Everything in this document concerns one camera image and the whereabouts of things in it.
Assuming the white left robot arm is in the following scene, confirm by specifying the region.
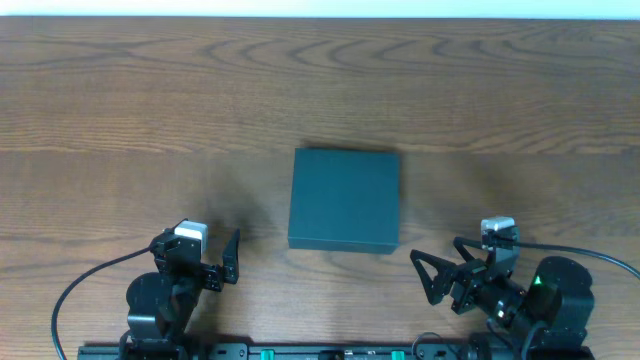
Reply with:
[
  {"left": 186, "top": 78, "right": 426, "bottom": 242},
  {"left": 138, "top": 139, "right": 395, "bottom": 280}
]
[{"left": 118, "top": 227, "right": 241, "bottom": 359}]

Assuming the black box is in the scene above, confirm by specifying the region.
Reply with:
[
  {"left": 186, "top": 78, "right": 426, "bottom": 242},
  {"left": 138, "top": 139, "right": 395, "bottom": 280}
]
[{"left": 288, "top": 148, "right": 400, "bottom": 254}]

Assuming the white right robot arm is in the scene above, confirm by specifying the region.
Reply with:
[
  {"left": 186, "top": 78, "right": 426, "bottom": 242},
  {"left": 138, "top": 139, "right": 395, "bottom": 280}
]
[{"left": 410, "top": 227, "right": 595, "bottom": 359}]

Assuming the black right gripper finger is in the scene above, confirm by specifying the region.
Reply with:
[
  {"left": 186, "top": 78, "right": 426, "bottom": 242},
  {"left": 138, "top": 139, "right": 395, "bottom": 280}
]
[
  {"left": 453, "top": 237, "right": 495, "bottom": 265},
  {"left": 409, "top": 248, "right": 459, "bottom": 307}
]

